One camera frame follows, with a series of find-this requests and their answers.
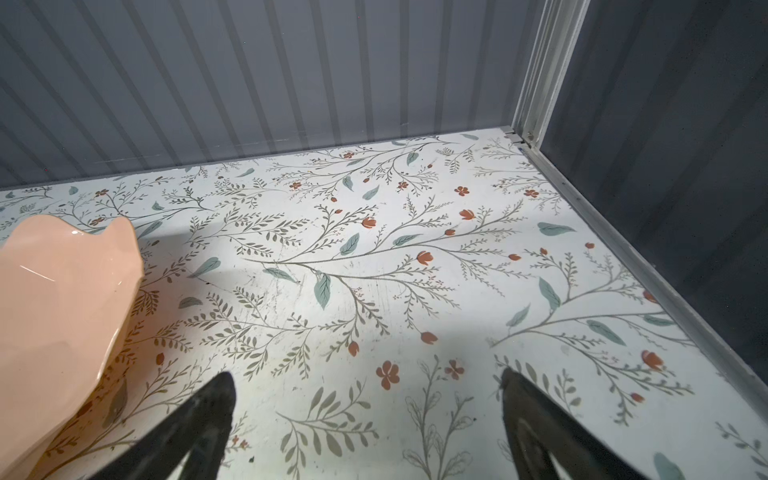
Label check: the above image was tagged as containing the pink scalloped fruit bowl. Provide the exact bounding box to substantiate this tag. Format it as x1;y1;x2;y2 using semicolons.
1;215;144;479

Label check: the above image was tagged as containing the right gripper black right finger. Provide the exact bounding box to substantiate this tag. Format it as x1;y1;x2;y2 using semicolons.
500;367;645;479

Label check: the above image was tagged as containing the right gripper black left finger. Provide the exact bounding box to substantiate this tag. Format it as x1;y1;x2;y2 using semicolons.
92;372;237;480

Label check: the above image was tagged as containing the aluminium corner frame post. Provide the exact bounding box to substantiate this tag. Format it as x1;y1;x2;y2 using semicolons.
511;0;591;149

